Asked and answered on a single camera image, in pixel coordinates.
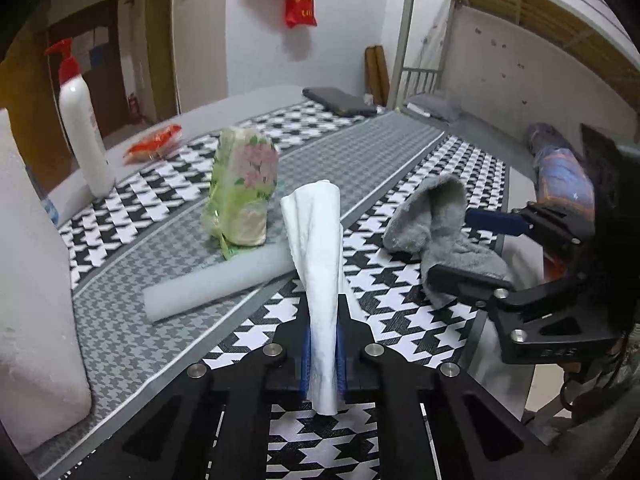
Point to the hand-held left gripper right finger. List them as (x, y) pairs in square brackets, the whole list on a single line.
[(342, 360)]

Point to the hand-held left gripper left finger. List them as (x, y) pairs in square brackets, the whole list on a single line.
[(305, 360)]

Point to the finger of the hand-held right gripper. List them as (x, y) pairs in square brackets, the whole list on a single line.
[(460, 280), (492, 221)]

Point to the grey sock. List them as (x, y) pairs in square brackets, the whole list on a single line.
[(435, 220)]

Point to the white towel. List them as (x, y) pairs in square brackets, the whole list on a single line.
[(315, 260)]

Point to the flower print tissue pack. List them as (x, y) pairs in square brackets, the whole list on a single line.
[(245, 185)]

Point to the white foam box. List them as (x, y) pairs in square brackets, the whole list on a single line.
[(35, 310)]

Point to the patterned blue blanket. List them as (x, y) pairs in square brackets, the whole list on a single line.
[(562, 170)]

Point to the pale blue foam sheet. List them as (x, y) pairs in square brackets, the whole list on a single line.
[(210, 285)]

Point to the grey pillow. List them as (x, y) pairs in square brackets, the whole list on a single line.
[(432, 106)]

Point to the folded wooden boards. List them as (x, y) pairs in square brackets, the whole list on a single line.
[(376, 75)]

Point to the metal bunk bed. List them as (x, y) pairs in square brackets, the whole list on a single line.
[(525, 35)]

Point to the red snack packet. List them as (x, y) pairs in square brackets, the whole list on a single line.
[(152, 144)]

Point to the red plastic bag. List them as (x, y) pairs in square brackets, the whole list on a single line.
[(300, 7)]

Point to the red fire extinguisher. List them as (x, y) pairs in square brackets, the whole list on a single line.
[(133, 107)]

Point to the white lotion bottle red pump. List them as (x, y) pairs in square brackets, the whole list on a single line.
[(85, 135)]

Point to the dark brown door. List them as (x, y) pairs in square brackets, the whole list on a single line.
[(112, 90)]

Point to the wooden side door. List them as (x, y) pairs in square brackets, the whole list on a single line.
[(162, 35)]

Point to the blue paper sheet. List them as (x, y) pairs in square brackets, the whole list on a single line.
[(102, 55)]

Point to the wooden wardrobe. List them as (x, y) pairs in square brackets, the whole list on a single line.
[(25, 110)]

